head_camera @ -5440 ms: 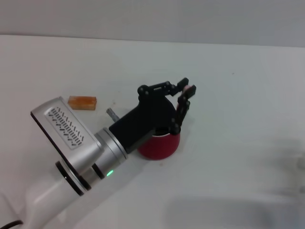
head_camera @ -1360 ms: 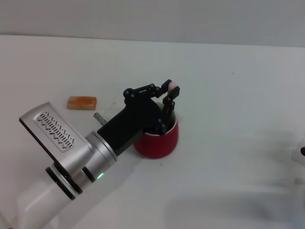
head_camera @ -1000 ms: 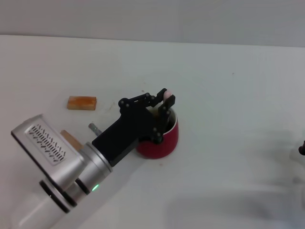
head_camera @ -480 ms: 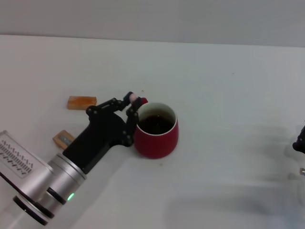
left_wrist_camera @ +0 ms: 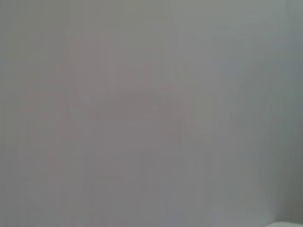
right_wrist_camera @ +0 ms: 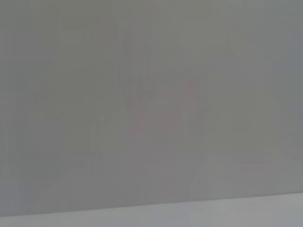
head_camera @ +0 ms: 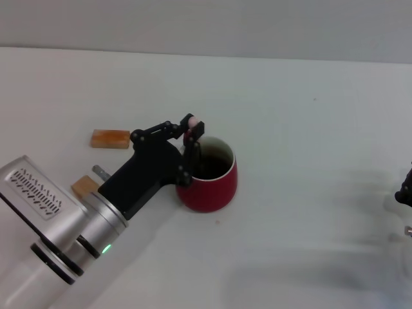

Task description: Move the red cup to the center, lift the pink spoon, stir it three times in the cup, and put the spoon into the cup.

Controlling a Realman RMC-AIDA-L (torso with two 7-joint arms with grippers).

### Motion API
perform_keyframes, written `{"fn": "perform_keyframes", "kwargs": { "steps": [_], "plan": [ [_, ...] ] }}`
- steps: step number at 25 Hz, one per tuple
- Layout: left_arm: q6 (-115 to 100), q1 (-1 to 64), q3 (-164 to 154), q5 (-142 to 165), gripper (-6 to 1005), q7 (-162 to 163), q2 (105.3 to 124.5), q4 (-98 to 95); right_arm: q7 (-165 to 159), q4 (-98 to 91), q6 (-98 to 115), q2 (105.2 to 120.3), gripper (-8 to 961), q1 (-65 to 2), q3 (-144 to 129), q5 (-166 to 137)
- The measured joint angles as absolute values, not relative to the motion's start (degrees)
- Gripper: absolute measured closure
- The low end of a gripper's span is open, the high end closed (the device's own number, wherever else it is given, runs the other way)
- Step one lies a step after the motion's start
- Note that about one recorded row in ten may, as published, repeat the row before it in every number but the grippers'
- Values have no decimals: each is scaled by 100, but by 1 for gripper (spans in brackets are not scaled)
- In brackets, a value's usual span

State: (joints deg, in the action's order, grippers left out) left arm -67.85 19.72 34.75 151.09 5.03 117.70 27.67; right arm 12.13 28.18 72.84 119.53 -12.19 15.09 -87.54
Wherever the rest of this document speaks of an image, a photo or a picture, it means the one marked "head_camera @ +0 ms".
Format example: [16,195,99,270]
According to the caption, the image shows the metal plug on left gripper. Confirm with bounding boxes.
[91,164,111,180]

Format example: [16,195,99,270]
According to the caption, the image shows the orange stained wooden block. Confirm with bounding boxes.
[90,129,131,150]

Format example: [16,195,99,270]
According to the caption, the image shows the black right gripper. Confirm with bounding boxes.
[395,164,412,207]

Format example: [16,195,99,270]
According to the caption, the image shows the pink handled metal spoon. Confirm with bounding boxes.
[189,116,203,170]

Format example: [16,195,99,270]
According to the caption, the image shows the plain light wooden block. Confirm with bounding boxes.
[70,174,100,199]

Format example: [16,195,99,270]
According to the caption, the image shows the red ceramic cup with coffee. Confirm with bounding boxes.
[175,135,239,214]

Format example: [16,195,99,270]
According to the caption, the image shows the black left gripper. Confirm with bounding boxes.
[97,113,206,221]

